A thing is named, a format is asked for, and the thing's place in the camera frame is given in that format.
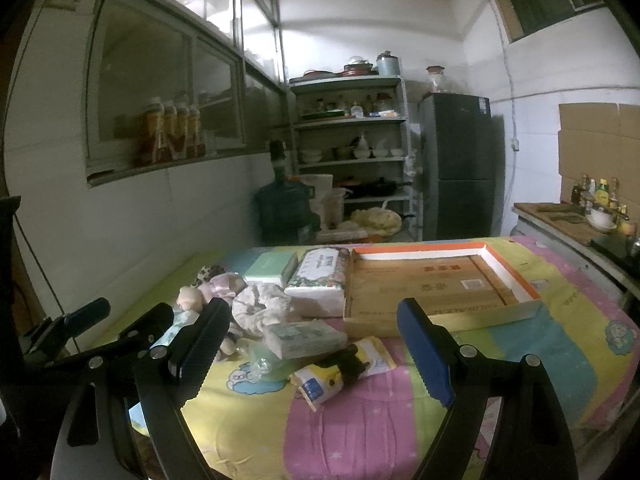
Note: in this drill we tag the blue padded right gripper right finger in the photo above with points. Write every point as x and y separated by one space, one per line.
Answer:
531 437

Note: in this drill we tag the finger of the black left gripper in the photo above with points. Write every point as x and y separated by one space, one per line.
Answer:
48 339
145 322

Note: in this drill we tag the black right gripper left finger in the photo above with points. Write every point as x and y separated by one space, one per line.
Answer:
167 377

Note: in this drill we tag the leopard print plush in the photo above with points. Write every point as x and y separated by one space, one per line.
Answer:
207 273

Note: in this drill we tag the white floral cloth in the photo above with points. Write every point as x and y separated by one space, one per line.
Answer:
261 305

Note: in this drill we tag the pale green towel pack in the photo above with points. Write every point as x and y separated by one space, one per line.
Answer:
303 339

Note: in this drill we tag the green plastic bagged cloth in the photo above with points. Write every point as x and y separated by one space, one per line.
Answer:
262 365

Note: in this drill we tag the green tissue box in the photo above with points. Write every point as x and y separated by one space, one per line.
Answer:
272 268

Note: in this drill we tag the orange rimmed cardboard tray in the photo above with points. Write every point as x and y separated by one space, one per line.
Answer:
459 286

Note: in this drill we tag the floral tissue pack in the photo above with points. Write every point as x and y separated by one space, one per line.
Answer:
318 286

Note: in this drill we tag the orange drink bottles row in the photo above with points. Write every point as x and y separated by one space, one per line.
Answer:
170 131

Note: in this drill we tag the kitchen counter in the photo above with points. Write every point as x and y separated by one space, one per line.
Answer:
545 223

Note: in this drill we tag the white bowl on counter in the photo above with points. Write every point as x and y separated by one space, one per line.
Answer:
601 221

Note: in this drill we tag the yellow green bottle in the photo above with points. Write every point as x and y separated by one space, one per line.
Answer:
602 194

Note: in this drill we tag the metal shelf rack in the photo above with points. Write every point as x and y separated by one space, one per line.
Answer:
356 130

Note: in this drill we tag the dark refrigerator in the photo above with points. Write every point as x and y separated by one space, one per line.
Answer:
458 149

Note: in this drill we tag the teal pot on shelf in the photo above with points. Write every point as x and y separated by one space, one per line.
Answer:
388 64

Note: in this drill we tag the glass jar on fridge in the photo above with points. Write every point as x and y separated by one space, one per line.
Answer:
437 82

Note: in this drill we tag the cardboard on wall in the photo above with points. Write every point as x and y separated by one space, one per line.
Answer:
601 140

